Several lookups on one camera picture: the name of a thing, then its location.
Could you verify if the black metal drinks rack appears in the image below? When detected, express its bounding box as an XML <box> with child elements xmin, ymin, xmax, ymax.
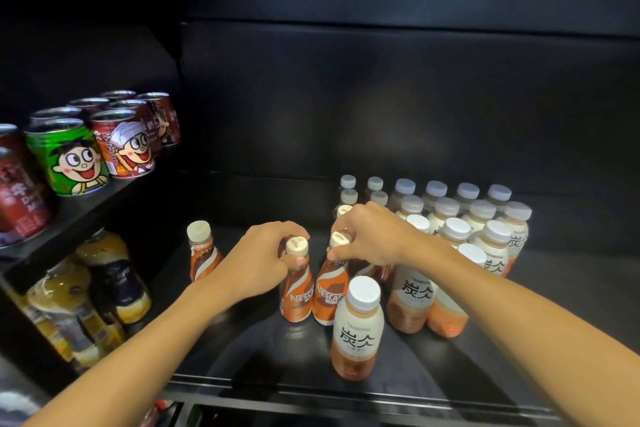
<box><xmin>0</xmin><ymin>0</ymin><xmax>201</xmax><ymax>427</ymax></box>

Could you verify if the row of yellow dark label bottles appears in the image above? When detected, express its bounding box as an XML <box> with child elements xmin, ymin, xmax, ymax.
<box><xmin>22</xmin><ymin>227</ymin><xmax>153</xmax><ymax>368</ymax></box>

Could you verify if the person's left hand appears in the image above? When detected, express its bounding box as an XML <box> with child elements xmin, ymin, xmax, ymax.
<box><xmin>212</xmin><ymin>220</ymin><xmax>311</xmax><ymax>304</ymax></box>

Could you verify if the black shelf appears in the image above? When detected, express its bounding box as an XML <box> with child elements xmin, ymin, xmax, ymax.
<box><xmin>149</xmin><ymin>0</ymin><xmax>640</xmax><ymax>427</ymax></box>

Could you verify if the row of red white small bottles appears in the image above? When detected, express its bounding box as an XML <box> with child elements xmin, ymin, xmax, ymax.
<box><xmin>139</xmin><ymin>399</ymin><xmax>173</xmax><ymax>427</ymax></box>

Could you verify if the person's left forearm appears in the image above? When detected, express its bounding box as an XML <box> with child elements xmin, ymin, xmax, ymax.
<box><xmin>22</xmin><ymin>281</ymin><xmax>236</xmax><ymax>427</ymax></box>

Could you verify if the person's right forearm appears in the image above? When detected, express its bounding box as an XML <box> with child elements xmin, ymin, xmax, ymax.
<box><xmin>419</xmin><ymin>241</ymin><xmax>640</xmax><ymax>427</ymax></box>

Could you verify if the person's right hand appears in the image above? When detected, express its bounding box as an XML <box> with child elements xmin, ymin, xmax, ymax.
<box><xmin>327</xmin><ymin>201</ymin><xmax>441</xmax><ymax>268</ymax></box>

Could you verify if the group of cartoon drink cans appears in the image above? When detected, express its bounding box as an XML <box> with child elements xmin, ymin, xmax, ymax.
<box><xmin>0</xmin><ymin>89</ymin><xmax>182</xmax><ymax>248</ymax></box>

